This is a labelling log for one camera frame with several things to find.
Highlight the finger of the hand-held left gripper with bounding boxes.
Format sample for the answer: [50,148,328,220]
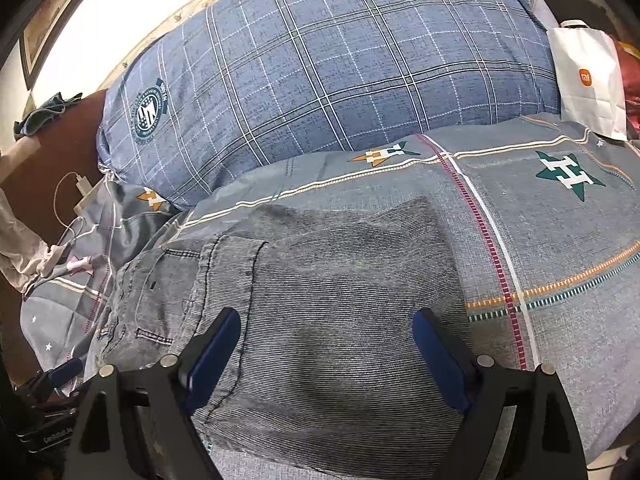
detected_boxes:
[30,357,85,397]

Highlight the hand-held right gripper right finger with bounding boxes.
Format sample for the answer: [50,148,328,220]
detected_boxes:
[412,307,588,480]

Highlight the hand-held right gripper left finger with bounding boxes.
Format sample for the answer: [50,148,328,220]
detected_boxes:
[65,307,242,480]

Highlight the grey denim pants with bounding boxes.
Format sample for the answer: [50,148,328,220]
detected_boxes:
[87,195,473,471]

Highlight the beige cloth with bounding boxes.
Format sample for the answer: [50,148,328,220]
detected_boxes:
[0,195,61,293]

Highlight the grey printed bedsheet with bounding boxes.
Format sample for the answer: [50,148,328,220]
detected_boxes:
[20,112,640,480]

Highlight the dark green cloth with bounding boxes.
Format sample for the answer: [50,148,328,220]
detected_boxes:
[14,91,83,136]

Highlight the white paper shopping bag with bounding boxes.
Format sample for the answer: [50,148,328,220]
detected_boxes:
[546,20,628,141]

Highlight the blue plaid pillow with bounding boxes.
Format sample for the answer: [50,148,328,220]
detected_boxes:
[95,0,561,211]

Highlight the red plastic bag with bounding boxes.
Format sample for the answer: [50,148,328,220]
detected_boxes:
[612,37,640,136]

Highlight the white charging cable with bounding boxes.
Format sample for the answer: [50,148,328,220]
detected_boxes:
[52,172,101,261]

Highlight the framed wall picture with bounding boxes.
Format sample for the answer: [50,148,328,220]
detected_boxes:
[20,0,121,91]

